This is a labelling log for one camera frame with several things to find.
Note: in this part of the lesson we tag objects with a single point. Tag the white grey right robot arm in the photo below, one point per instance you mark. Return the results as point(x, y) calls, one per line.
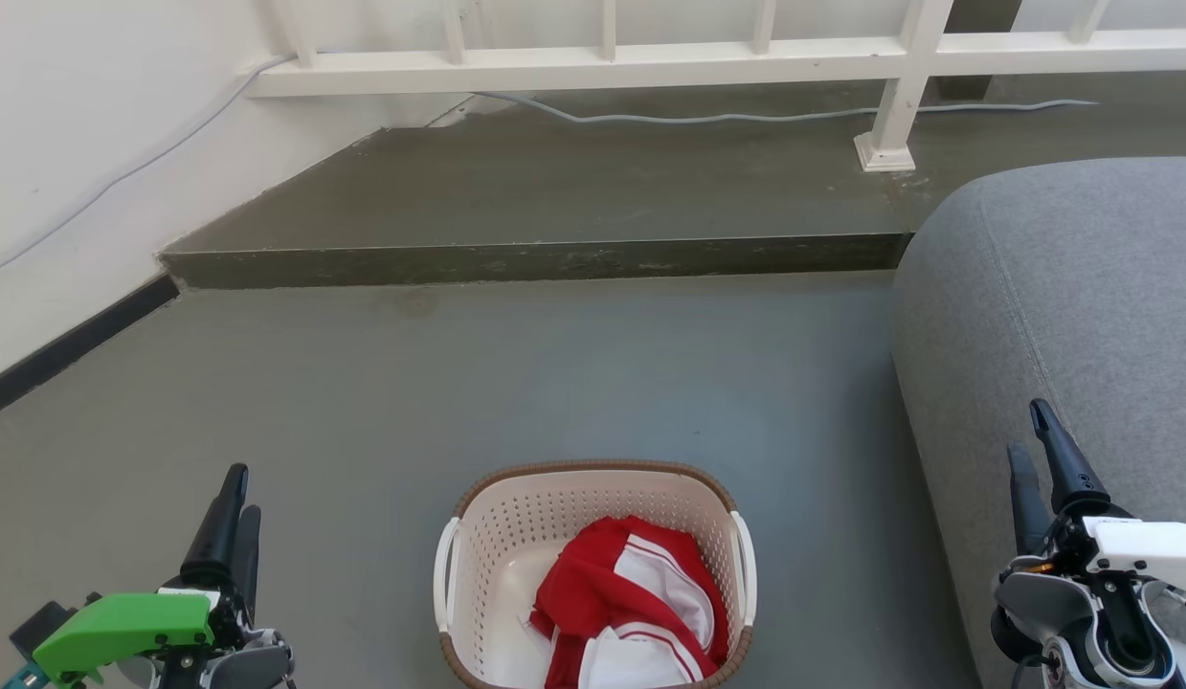
point(1119, 670)

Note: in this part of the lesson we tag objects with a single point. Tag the cream perforated plastic laundry basket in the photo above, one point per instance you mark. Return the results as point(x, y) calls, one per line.
point(516, 545)

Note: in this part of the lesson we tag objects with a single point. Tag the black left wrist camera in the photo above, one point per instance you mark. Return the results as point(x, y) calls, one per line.
point(39, 627)

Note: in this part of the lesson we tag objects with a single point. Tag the black baseboard strip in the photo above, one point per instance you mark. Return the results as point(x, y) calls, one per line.
point(76, 344)

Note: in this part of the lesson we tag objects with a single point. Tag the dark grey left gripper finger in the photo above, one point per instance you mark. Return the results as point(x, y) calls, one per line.
point(248, 565)
point(217, 541)

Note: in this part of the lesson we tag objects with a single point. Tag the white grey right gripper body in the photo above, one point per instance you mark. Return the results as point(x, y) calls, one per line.
point(1143, 550)

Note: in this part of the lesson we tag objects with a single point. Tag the green grey left gripper body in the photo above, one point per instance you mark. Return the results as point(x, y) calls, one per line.
point(123, 622)

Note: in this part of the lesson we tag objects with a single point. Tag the red and white garment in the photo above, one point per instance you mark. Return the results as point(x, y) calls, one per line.
point(592, 593)

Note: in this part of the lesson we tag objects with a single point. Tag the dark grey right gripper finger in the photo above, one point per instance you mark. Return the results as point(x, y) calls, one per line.
point(1071, 474)
point(1031, 507)

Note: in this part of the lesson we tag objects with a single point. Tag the raised concrete step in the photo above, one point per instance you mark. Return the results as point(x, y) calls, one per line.
point(554, 191)

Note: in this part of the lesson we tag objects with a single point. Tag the grey fabric sofa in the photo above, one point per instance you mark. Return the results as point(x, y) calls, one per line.
point(1081, 306)

